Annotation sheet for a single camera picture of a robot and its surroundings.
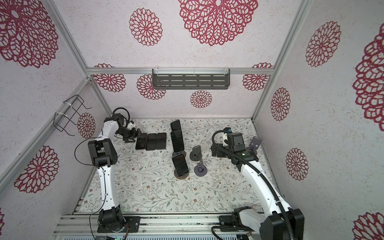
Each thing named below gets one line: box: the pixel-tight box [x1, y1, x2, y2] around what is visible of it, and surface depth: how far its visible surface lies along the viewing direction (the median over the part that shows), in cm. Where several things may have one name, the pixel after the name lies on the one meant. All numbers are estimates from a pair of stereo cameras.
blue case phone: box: [156, 132, 167, 150], surface depth 112 cm
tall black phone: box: [170, 129, 185, 153], surface depth 93 cm
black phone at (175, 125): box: [170, 119, 181, 132], surface depth 100 cm
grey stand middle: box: [189, 145, 202, 162], surface depth 97 cm
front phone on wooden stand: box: [172, 153, 189, 177], surface depth 84 cm
